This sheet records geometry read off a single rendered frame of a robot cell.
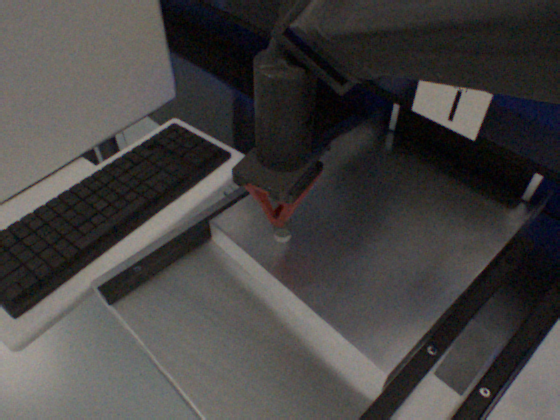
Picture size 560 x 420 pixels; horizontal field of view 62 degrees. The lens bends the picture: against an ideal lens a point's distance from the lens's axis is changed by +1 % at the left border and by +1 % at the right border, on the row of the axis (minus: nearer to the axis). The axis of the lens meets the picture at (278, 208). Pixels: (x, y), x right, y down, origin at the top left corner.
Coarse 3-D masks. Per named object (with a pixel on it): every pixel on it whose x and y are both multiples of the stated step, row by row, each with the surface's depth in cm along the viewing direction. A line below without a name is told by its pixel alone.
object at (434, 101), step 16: (416, 96) 55; (432, 96) 54; (448, 96) 52; (464, 96) 51; (480, 96) 49; (416, 112) 57; (432, 112) 55; (448, 112) 53; (464, 112) 52; (480, 112) 50; (464, 128) 53
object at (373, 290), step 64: (384, 128) 72; (320, 192) 62; (384, 192) 62; (448, 192) 62; (256, 256) 55; (320, 256) 55; (384, 256) 55; (448, 256) 55; (320, 320) 46; (384, 320) 49; (384, 384) 43
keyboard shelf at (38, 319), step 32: (160, 128) 85; (192, 128) 85; (32, 192) 74; (192, 192) 73; (0, 224) 69; (160, 224) 69; (128, 256) 65; (64, 288) 61; (0, 320) 58; (32, 320) 58
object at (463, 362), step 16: (464, 336) 43; (480, 336) 42; (496, 336) 42; (448, 352) 44; (464, 352) 43; (480, 352) 42; (448, 368) 44; (464, 368) 43; (480, 368) 43; (432, 384) 44; (448, 384) 44; (464, 384) 43; (416, 400) 43; (432, 400) 43; (448, 400) 43; (400, 416) 42; (416, 416) 42; (432, 416) 42
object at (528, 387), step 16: (544, 336) 47; (544, 352) 47; (528, 368) 42; (544, 368) 45; (512, 384) 41; (528, 384) 44; (544, 384) 44; (512, 400) 43; (528, 400) 43; (544, 400) 43; (496, 416) 42; (512, 416) 42; (528, 416) 42; (544, 416) 42
